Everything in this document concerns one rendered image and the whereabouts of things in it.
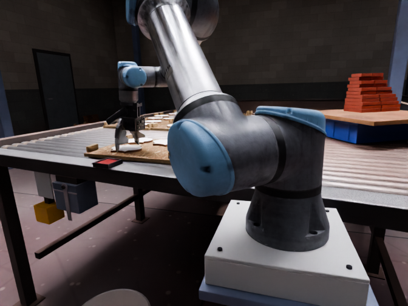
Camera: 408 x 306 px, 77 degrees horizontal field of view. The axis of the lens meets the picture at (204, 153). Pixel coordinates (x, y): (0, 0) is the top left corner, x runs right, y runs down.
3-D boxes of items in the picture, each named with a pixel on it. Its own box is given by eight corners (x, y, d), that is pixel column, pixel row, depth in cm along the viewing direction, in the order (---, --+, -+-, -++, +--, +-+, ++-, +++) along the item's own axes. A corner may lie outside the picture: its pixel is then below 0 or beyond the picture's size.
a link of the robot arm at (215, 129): (300, 162, 36) (186, -38, 60) (203, 180, 30) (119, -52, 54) (259, 196, 46) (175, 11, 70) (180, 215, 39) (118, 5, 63)
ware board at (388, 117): (467, 119, 115) (468, 115, 114) (373, 125, 104) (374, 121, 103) (371, 110, 162) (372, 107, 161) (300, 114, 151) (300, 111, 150)
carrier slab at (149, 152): (170, 164, 95) (170, 159, 94) (84, 156, 109) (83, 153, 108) (204, 144, 126) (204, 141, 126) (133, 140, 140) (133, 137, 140)
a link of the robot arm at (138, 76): (156, 65, 92) (148, 66, 101) (123, 64, 87) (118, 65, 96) (157, 88, 94) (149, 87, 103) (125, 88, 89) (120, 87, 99)
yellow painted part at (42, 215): (49, 224, 114) (39, 174, 108) (36, 221, 117) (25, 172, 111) (65, 217, 121) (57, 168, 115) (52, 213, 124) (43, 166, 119)
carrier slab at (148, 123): (148, 130, 174) (147, 124, 173) (102, 127, 191) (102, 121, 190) (175, 123, 204) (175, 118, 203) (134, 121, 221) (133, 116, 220)
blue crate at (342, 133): (410, 139, 124) (414, 118, 121) (356, 144, 117) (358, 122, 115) (358, 130, 153) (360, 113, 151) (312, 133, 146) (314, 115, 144)
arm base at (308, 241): (333, 259, 40) (337, 199, 38) (237, 242, 45) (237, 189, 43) (325, 217, 54) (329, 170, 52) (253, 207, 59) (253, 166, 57)
